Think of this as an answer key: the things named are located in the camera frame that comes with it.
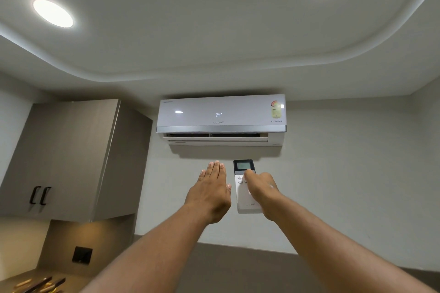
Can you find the person's right hand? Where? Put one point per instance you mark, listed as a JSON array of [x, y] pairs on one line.
[[263, 191]]

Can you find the person's left hand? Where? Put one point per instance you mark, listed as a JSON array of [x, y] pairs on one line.
[[208, 198]]

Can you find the person's left thumb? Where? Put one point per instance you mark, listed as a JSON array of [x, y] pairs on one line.
[[229, 191]]

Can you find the person's left middle finger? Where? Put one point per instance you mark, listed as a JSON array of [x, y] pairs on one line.
[[216, 171]]

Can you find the person's left little finger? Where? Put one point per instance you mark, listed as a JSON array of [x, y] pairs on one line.
[[201, 178]]

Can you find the person's right thumb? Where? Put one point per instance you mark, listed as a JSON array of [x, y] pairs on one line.
[[249, 177]]

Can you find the white air conditioner remote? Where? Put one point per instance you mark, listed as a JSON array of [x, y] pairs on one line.
[[242, 196]]

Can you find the person's left forearm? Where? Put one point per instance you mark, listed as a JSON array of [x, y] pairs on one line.
[[154, 256]]

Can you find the person's right forearm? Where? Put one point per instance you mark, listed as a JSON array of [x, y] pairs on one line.
[[330, 248]]

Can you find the yellow rating sticker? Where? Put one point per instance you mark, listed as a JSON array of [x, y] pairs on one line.
[[276, 110]]

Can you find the round ceiling light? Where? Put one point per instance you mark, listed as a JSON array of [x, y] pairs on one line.
[[53, 13]]

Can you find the white wall air conditioner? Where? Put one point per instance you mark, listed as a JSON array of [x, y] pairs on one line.
[[220, 114]]

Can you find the grey wall cabinet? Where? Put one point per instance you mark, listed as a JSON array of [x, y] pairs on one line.
[[68, 159]]

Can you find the black wall socket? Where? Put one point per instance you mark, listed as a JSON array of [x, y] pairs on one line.
[[82, 255]]

